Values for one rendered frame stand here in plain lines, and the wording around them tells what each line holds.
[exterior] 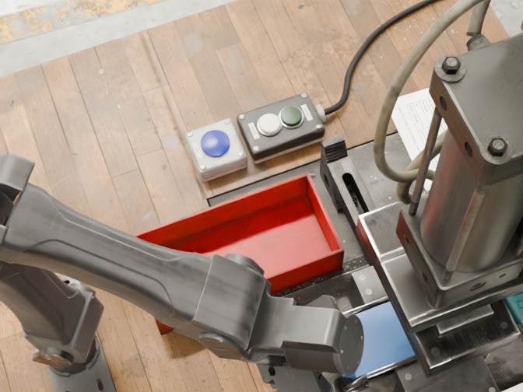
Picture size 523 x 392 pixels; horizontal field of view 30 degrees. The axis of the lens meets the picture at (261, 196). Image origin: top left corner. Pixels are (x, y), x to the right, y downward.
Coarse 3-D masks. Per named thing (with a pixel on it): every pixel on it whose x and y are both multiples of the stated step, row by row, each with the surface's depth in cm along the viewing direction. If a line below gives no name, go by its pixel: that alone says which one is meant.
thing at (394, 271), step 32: (384, 224) 104; (384, 256) 97; (384, 288) 104; (416, 288) 96; (512, 288) 96; (416, 320) 94; (448, 320) 97; (480, 320) 98; (512, 320) 98; (416, 352) 100; (448, 352) 97; (480, 352) 99
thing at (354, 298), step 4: (352, 280) 119; (352, 284) 120; (352, 288) 120; (352, 292) 121; (356, 292) 119; (352, 296) 122; (356, 296) 119; (352, 300) 123; (356, 300) 120; (360, 300) 118; (352, 304) 124; (356, 304) 121; (360, 304) 119; (396, 376) 113; (396, 380) 114; (396, 384) 115; (396, 388) 116; (400, 388) 113
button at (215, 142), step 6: (210, 132) 133; (216, 132) 132; (222, 132) 133; (204, 138) 132; (210, 138) 132; (216, 138) 132; (222, 138) 132; (228, 138) 132; (204, 144) 132; (210, 144) 132; (216, 144) 132; (222, 144) 132; (228, 144) 132; (204, 150) 132; (210, 150) 131; (216, 150) 131; (222, 150) 131
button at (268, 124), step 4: (264, 116) 133; (268, 116) 133; (272, 116) 133; (276, 116) 133; (260, 120) 133; (264, 120) 133; (268, 120) 133; (272, 120) 133; (276, 120) 133; (260, 124) 133; (264, 124) 133; (268, 124) 133; (272, 124) 133; (276, 124) 133; (260, 128) 133; (264, 128) 132; (268, 128) 132; (272, 128) 132; (276, 128) 132; (264, 132) 133; (268, 132) 132; (272, 132) 133
